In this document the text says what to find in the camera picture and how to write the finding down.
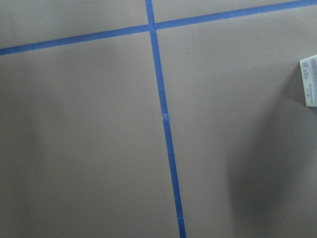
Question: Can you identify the white milk carton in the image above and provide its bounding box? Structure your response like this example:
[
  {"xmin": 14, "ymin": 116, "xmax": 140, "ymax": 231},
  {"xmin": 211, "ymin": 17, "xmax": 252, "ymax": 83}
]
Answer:
[{"xmin": 300, "ymin": 55, "xmax": 317, "ymax": 107}]

